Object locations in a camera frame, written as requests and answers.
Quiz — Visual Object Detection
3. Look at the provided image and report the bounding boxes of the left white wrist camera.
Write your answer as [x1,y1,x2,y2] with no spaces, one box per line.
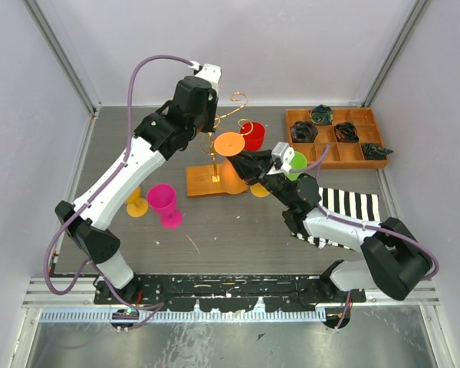
[189,61,222,92]

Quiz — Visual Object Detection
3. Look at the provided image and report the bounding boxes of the dark rolled tie right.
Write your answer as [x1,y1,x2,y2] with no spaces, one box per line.
[361,143,393,160]

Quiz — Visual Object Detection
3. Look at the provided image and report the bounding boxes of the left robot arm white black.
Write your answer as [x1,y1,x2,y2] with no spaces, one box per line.
[55,67,221,304]

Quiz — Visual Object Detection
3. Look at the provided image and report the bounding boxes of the green plastic wine glass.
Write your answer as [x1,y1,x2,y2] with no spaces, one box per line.
[285,151,307,180]

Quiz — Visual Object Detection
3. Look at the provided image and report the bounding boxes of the yellow wine glass left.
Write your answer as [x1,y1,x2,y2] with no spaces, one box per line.
[125,186,149,218]

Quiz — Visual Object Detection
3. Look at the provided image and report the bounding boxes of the black white striped cloth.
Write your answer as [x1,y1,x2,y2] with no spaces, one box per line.
[291,187,380,250]

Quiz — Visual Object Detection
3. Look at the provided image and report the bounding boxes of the grey slotted cable duct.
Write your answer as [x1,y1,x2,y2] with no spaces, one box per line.
[38,307,327,324]

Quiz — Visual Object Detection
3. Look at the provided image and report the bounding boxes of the yellow wine glass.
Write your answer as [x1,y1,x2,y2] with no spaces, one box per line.
[125,186,149,218]
[250,183,270,198]

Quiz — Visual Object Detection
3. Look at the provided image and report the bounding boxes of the orange plastic wine glass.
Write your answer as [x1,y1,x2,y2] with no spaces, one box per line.
[214,132,247,195]

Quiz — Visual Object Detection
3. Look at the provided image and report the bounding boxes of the wooden compartment tray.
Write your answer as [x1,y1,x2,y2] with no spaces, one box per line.
[284,107,390,172]

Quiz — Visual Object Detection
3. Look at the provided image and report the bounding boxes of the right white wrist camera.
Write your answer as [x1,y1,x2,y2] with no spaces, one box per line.
[271,142,294,173]

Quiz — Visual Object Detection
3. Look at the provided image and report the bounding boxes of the red plastic wine glass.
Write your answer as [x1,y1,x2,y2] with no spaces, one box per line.
[240,121,266,152]

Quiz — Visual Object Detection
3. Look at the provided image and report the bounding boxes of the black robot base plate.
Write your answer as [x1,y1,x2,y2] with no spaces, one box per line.
[94,274,367,314]

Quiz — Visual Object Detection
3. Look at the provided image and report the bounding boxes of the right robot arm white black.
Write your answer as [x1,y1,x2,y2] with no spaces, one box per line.
[228,143,439,302]

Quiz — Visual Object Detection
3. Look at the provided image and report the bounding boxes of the magenta plastic wine glass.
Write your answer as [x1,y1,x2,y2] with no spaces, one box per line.
[146,183,182,229]

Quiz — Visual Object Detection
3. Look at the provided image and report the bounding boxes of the dark rolled tie top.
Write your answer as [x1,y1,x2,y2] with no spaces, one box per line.
[310,104,334,126]

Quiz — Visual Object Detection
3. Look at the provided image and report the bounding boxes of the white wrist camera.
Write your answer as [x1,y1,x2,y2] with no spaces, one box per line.
[271,142,294,173]
[189,61,222,92]

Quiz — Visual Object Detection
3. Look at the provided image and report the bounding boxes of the dark rolled tie left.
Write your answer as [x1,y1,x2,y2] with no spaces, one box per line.
[291,120,318,143]

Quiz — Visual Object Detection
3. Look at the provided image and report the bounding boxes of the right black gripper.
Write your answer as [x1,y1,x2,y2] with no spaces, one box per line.
[225,148,294,209]

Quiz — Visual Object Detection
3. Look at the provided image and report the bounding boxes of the dark rolled tie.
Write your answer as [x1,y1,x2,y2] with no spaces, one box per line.
[291,120,318,143]
[361,143,393,160]
[333,122,360,143]
[310,104,334,126]

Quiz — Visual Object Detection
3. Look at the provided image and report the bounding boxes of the dark rolled tie middle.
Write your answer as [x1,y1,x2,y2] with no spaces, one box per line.
[333,122,360,143]

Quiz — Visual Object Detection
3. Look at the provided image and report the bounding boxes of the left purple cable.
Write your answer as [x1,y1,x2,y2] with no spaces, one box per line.
[45,55,196,330]

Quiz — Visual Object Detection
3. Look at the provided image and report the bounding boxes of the yellow wine glass centre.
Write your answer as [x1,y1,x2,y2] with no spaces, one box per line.
[250,183,270,198]

